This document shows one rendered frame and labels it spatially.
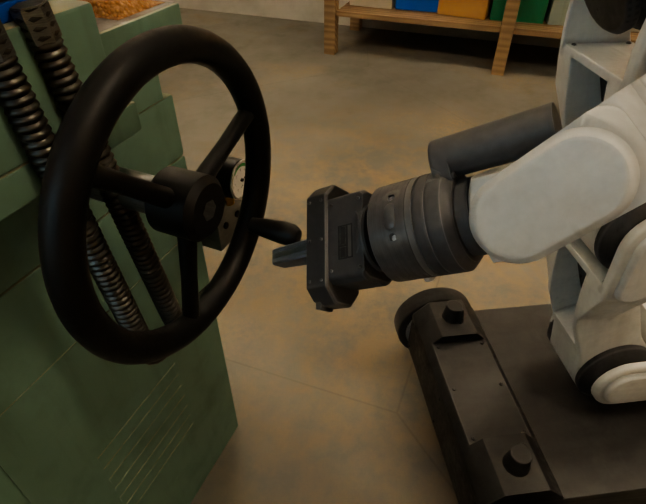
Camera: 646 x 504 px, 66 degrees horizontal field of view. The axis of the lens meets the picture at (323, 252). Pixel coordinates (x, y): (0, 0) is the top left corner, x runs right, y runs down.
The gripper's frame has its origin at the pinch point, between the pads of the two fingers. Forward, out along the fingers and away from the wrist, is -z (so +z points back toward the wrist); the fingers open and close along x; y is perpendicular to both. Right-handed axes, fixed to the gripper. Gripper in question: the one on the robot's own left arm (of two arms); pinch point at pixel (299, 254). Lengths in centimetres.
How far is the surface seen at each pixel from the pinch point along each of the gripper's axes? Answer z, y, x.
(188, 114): -153, -96, 119
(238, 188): -20.2, -9.7, 15.9
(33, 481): -34.5, 7.7, -23.8
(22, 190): -7.2, 24.1, 1.0
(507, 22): -24, -202, 177
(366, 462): -32, -62, -29
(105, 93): 4.7, 24.7, 4.3
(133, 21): -13.2, 13.6, 26.5
